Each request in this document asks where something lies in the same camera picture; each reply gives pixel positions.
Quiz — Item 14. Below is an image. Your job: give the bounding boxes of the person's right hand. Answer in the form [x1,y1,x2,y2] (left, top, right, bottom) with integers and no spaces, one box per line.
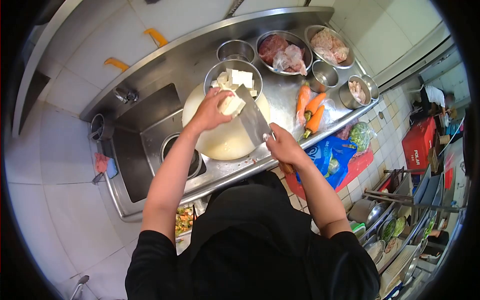
[263,123,313,170]

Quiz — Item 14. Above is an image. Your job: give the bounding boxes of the person's left hand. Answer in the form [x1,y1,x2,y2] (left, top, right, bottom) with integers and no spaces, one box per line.
[186,88,235,133]

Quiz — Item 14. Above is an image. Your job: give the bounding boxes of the person's left fingers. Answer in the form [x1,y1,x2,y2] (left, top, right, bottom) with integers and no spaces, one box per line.
[206,88,235,104]

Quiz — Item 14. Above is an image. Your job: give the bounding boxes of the handful of white tofu cubes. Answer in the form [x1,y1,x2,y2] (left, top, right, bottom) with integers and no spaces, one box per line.
[218,92,247,119]

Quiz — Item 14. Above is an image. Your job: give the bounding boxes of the steel cleaver with wooden handle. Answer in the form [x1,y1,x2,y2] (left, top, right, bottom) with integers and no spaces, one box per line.
[234,84,297,175]

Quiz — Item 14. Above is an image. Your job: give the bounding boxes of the steel bowl holding tofu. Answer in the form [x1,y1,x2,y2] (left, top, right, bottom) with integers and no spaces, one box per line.
[203,59,263,103]

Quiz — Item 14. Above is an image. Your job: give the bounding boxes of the pile of tofu in bowl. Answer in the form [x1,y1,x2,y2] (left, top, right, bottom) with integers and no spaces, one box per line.
[210,68,258,97]

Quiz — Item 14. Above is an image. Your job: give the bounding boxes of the round white cutting board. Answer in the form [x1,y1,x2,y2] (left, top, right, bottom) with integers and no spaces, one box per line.
[181,82,271,161]

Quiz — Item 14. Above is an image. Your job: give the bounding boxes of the orange carrot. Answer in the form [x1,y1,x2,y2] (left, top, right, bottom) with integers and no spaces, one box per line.
[296,82,311,126]
[304,92,327,122]
[303,104,326,139]

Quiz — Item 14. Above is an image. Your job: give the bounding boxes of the round steel sink strainer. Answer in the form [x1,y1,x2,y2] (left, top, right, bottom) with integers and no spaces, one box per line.
[160,133,203,180]

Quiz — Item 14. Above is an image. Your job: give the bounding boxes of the chunk of red meat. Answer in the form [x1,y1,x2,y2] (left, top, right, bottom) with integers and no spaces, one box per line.
[258,34,290,66]

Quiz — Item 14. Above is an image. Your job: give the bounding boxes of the blue plastic shopping bag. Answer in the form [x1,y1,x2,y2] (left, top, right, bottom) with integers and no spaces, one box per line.
[295,135,358,190]

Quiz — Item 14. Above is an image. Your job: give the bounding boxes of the crumpled clear plastic bag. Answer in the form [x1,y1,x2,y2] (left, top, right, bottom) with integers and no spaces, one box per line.
[272,44,308,76]

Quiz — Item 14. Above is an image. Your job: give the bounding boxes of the small empty steel bowl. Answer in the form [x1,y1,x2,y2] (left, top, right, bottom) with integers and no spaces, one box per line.
[309,60,340,94]

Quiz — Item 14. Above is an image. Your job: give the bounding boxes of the steel pot with raw chicken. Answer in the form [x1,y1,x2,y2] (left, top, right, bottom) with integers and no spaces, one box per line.
[339,75,372,110]

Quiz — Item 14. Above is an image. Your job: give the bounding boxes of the bag of green vegetables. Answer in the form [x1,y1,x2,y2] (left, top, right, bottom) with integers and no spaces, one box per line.
[348,121,373,153]

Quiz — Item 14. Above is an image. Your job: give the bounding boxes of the large steel bowl, red meat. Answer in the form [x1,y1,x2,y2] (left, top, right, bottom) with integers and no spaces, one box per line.
[256,30,314,76]

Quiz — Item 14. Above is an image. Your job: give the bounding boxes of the red plastic crate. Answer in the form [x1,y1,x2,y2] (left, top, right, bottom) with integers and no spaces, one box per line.
[284,149,374,200]

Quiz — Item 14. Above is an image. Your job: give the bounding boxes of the steel faucet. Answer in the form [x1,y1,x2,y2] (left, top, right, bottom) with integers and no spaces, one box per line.
[113,87,139,105]

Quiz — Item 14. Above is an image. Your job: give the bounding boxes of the stainless steel sink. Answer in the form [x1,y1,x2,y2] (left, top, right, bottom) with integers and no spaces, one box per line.
[100,82,208,223]

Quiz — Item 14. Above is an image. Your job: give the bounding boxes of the large steel bowl, pink meat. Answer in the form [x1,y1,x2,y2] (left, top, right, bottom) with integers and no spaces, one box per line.
[304,25,355,70]

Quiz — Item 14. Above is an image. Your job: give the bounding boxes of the pile of pink raw meat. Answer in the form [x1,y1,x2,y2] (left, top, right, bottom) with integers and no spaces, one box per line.
[310,28,350,65]

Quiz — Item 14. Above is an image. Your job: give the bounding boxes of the person's body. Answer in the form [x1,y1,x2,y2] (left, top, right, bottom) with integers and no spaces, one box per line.
[125,171,380,300]

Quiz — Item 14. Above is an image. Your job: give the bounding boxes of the bin of vegetable scraps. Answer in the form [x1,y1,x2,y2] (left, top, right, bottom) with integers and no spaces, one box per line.
[175,205,196,238]

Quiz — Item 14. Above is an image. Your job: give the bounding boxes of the small steel cup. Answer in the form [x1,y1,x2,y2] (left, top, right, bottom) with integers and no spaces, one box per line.
[361,74,380,100]

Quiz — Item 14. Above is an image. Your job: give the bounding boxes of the steel utensil cup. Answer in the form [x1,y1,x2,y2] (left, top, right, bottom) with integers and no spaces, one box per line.
[88,113,115,142]

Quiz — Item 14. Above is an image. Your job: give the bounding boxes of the pink cloth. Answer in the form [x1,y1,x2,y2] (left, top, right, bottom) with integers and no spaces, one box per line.
[94,152,110,173]

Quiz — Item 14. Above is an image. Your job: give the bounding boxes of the red cooler box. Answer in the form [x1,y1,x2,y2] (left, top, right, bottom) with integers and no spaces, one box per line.
[401,116,438,175]

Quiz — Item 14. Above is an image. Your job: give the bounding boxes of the steel rack with dishes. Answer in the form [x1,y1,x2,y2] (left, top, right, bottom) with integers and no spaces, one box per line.
[348,165,469,300]

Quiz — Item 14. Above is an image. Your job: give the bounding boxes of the yellow wall hook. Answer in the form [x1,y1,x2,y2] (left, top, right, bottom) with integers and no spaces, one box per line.
[143,28,169,48]
[104,57,130,73]

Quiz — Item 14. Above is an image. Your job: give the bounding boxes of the grey metal handle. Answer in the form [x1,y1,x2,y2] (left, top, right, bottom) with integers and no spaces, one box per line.
[69,275,90,300]

